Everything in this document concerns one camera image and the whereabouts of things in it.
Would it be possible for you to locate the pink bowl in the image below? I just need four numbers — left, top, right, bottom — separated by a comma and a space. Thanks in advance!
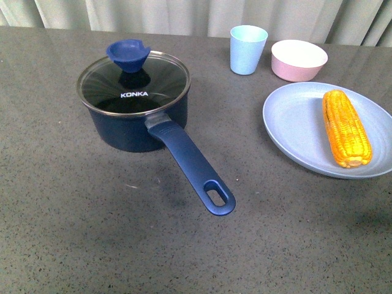
271, 40, 328, 82

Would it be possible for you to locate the white curtain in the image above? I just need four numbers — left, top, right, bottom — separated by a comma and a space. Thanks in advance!
1, 0, 391, 47

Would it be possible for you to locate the dark blue saucepan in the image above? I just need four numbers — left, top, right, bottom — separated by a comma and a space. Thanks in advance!
76, 50, 237, 217

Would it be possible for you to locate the glass lid blue knob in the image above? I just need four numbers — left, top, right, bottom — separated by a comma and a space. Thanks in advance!
77, 39, 190, 116

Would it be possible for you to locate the light blue cup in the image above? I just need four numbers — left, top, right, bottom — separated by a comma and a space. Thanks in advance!
230, 25, 268, 75

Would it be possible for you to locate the light blue plate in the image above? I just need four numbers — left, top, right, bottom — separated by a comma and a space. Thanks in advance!
263, 82, 391, 179

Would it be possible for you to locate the yellow corn cob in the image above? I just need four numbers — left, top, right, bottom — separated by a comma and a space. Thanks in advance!
322, 89, 372, 168

